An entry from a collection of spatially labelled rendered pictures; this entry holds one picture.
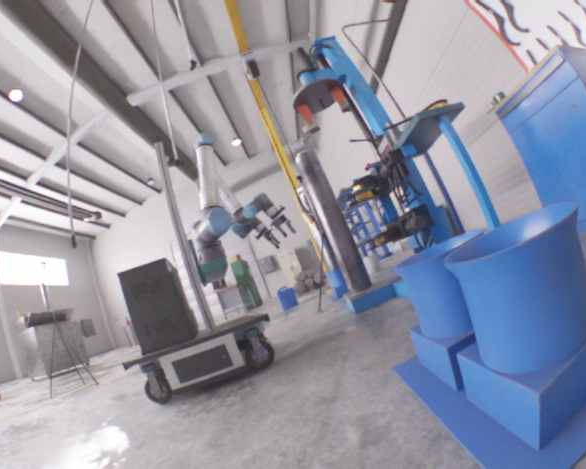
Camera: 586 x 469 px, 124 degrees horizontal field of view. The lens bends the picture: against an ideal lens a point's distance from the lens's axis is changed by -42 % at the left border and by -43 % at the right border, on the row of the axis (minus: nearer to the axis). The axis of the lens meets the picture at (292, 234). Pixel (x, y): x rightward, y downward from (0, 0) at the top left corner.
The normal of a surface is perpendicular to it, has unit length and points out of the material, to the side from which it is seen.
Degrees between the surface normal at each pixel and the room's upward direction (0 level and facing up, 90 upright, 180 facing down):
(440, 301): 90
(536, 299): 90
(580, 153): 90
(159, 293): 90
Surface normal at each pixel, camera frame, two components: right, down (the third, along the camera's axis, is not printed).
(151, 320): 0.28, -0.26
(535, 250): -0.34, 0.48
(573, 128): -0.93, 0.37
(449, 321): -0.66, 0.14
